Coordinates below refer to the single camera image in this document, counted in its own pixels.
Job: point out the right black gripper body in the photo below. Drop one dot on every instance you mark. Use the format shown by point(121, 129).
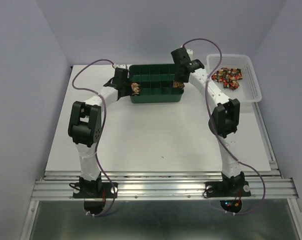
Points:
point(176, 68)

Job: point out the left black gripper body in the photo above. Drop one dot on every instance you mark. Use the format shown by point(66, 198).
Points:
point(126, 82)

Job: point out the colourful squares patterned tie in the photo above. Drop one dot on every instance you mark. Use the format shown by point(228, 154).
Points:
point(178, 85)

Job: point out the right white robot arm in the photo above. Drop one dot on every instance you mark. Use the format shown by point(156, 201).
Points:
point(223, 111)

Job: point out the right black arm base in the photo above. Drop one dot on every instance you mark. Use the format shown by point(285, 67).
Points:
point(222, 190)

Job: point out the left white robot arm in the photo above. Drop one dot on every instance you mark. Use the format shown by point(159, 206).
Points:
point(87, 121)

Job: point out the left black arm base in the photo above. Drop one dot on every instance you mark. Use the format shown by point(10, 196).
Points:
point(107, 190)

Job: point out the rolled patterned tie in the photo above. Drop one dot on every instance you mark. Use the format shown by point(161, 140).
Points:
point(135, 89)

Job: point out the green divided organizer tray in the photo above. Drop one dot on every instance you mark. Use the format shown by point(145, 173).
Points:
point(155, 83)

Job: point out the dark floral tie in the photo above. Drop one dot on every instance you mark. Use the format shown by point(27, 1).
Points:
point(228, 77)

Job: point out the white plastic basket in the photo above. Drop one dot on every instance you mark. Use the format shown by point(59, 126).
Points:
point(249, 90)

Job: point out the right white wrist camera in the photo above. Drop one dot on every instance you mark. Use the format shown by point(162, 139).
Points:
point(189, 51)

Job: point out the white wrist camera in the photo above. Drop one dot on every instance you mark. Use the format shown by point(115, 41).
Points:
point(189, 51)
point(120, 66)

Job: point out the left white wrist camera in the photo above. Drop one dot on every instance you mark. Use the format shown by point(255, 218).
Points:
point(120, 66)

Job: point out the aluminium frame rail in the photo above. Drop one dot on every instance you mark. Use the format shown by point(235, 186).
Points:
point(149, 186)

